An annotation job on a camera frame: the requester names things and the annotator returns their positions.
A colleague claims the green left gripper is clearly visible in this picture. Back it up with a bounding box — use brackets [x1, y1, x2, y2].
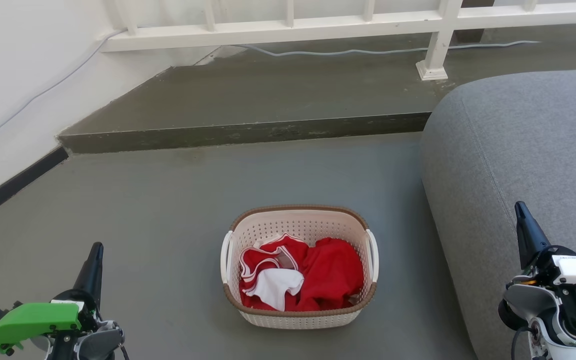
[0, 242, 104, 354]

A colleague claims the cream plastic laundry basket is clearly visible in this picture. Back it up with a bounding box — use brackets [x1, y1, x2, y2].
[220, 204, 380, 330]

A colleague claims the grey fabric sofa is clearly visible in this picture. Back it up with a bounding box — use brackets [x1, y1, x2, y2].
[420, 68, 576, 360]

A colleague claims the black baseboard strip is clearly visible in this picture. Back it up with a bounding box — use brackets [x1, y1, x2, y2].
[0, 146, 69, 227]

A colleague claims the red jersey with white trim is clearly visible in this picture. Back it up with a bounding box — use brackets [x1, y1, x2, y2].
[239, 233, 310, 311]

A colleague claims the white cloth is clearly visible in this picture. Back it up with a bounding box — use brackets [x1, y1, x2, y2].
[255, 268, 305, 312]

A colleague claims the plain red garment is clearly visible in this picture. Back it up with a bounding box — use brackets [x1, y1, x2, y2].
[295, 237, 365, 312]

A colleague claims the white metal railing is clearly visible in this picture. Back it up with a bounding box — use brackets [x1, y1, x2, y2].
[99, 0, 576, 82]

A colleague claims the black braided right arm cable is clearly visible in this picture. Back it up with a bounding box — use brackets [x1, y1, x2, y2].
[510, 325, 535, 360]

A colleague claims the white wall cable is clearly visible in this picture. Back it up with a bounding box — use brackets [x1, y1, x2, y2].
[0, 27, 129, 151]

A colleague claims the grey floor cable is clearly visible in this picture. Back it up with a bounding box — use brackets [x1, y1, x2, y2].
[233, 40, 542, 57]

